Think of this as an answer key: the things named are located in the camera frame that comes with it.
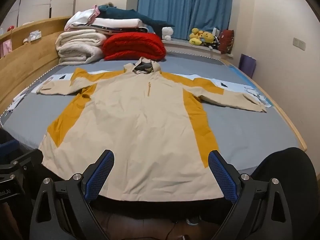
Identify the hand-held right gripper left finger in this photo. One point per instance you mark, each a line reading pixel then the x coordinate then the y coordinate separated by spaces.
pixel 100 175

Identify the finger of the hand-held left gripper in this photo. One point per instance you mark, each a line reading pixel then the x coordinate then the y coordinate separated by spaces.
pixel 7 147
pixel 28 158

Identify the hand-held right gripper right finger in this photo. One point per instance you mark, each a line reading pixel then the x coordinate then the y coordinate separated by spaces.
pixel 222 177

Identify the beige and yellow jacket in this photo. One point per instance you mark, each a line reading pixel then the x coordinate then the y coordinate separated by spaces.
pixel 140 120

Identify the bed with grey sheet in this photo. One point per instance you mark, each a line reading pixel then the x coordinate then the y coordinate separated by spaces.
pixel 250 135

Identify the person's leg in black trousers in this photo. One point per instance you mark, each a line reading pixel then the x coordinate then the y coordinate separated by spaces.
pixel 287 170

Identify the pale blue deer-print cloth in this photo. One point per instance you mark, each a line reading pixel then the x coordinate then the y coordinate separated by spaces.
pixel 235 86

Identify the wooden headboard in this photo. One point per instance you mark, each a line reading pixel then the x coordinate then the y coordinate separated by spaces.
pixel 30 55

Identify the pink picture card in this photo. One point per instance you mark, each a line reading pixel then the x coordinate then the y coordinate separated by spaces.
pixel 5 48

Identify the purple bag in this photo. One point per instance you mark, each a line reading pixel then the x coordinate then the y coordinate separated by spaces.
pixel 247 66

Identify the tissue pack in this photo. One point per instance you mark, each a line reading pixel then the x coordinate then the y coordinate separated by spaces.
pixel 35 35

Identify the small red ornament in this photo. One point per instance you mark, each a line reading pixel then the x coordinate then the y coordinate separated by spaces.
pixel 10 28

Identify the cream folded blanket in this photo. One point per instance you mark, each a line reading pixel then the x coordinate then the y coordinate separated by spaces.
pixel 80 45

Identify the black white striped plush toy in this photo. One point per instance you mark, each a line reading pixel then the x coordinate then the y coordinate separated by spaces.
pixel 215 43

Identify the red folded quilt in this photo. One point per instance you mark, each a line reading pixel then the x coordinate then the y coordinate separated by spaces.
pixel 135 45

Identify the dark red cushion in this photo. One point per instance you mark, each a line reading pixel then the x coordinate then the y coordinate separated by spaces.
pixel 226 41

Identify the window sill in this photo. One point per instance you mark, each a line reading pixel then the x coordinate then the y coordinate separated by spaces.
pixel 180 44

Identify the yellow plush toy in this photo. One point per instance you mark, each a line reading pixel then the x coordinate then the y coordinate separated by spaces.
pixel 195 36
pixel 207 37

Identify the small white box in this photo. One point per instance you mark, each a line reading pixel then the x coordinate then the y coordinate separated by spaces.
pixel 216 32

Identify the white and pink garment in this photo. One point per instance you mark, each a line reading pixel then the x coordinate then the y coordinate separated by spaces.
pixel 80 17

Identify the white wardrobe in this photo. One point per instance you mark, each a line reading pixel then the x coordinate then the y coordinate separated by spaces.
pixel 37 0

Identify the white folded bedding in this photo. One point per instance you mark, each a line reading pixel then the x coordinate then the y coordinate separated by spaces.
pixel 117 23

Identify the teal shark plush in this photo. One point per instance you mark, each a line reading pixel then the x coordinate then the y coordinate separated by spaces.
pixel 125 12

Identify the blue curtain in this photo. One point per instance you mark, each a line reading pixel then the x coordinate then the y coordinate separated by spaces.
pixel 187 5

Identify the wall switch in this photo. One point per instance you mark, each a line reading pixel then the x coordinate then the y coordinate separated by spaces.
pixel 299 43

